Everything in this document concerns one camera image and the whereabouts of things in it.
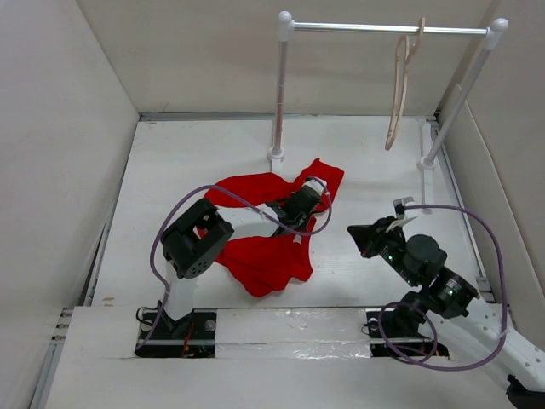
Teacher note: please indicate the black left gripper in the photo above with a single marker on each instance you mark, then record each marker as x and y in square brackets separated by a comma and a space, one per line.
[304, 222]

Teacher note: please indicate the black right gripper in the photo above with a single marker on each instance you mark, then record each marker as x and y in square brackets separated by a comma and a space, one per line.
[367, 237]

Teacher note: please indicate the red t shirt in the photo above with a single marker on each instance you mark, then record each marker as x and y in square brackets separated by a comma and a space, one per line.
[264, 265]

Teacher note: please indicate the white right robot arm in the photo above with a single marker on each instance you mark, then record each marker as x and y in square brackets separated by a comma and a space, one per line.
[446, 308]

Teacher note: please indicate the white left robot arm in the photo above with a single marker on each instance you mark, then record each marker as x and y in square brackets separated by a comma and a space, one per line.
[192, 242]

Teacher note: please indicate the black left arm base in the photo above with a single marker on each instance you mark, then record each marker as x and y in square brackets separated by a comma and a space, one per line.
[192, 337]

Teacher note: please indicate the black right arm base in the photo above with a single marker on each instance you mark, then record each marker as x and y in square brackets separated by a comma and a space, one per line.
[400, 325]

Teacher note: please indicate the wooden clothes hanger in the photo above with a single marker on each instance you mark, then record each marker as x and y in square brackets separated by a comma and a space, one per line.
[404, 53]

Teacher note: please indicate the white clothes rack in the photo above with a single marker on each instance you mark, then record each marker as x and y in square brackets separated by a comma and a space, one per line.
[491, 36]

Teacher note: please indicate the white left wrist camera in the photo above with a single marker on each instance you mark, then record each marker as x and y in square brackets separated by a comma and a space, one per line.
[318, 185]

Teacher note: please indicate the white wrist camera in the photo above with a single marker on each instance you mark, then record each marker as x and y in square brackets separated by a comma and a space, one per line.
[318, 185]
[403, 215]

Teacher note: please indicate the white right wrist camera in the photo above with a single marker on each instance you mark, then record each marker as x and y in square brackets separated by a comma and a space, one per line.
[403, 215]

